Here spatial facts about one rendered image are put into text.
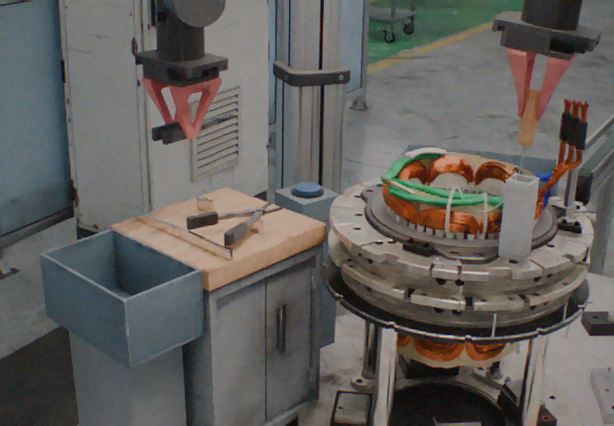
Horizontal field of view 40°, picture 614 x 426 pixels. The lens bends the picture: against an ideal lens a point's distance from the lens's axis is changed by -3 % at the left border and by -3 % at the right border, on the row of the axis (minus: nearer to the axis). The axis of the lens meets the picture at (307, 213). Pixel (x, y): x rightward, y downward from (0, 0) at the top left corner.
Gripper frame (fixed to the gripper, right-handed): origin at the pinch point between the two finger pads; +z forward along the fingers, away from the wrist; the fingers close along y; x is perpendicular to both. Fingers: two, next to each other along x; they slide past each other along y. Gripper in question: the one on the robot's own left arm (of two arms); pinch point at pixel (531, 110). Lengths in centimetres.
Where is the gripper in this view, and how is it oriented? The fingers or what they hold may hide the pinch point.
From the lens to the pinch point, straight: 92.2
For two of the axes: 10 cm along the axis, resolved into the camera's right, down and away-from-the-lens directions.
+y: 9.0, 2.6, -3.4
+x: 4.2, -3.3, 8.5
